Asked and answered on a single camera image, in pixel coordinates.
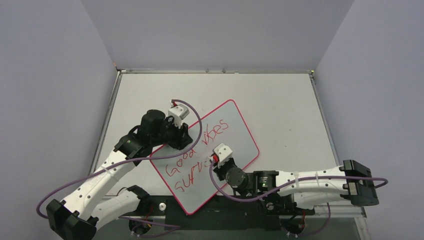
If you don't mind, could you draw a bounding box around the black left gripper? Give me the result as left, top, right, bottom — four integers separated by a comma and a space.
151, 116, 192, 150

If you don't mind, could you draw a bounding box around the pink-framed whiteboard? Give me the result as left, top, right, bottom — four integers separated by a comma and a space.
151, 99, 260, 215

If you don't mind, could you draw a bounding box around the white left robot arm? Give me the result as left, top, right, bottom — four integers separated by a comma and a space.
46, 104, 193, 240

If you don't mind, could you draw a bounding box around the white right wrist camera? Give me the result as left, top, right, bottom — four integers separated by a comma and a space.
211, 143, 233, 168

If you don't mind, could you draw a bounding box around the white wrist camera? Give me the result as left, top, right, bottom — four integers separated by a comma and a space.
211, 143, 233, 168
168, 104, 190, 129

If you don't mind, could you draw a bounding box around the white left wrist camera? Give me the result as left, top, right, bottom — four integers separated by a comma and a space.
168, 104, 190, 129

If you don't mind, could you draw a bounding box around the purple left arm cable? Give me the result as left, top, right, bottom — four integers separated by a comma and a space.
36, 98, 203, 220

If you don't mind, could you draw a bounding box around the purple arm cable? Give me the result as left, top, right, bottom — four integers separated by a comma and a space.
208, 158, 389, 203
36, 98, 203, 220

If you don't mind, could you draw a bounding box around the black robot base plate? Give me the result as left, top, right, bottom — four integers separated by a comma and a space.
115, 194, 316, 233

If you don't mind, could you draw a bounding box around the aluminium table edge frame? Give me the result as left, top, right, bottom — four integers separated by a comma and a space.
62, 68, 372, 240

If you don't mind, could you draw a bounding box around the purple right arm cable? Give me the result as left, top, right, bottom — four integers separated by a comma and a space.
208, 158, 389, 203

